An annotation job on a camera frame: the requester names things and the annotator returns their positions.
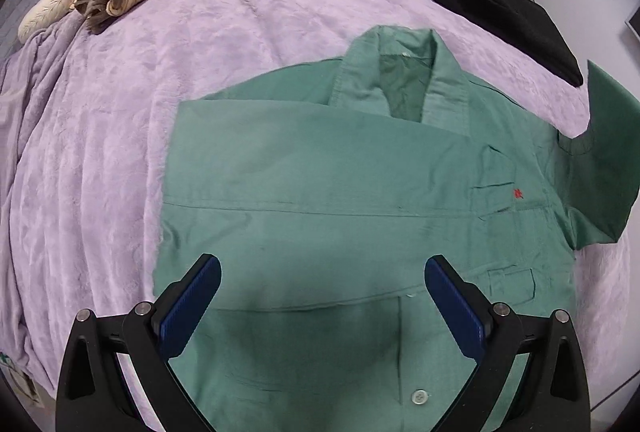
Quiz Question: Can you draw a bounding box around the black folded garment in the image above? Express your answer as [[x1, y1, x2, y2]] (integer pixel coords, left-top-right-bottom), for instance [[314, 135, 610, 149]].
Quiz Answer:
[[416, 0, 585, 88]]

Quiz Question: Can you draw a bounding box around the purple plush blanket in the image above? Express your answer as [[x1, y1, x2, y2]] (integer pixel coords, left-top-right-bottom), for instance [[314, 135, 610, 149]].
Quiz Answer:
[[0, 0, 633, 418]]

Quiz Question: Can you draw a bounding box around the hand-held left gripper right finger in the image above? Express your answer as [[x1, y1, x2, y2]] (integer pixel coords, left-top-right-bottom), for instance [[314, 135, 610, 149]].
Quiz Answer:
[[424, 254, 592, 432]]

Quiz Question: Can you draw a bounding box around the cream knit garment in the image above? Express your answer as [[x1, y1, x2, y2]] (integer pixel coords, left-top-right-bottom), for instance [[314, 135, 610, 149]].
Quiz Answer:
[[18, 0, 101, 44]]

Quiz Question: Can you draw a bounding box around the green button-up shirt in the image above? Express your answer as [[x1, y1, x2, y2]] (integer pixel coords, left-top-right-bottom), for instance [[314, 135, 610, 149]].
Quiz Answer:
[[152, 26, 640, 432]]

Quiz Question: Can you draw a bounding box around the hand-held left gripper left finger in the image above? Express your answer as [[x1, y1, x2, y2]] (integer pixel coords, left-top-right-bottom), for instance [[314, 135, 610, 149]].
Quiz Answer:
[[55, 253, 222, 432]]

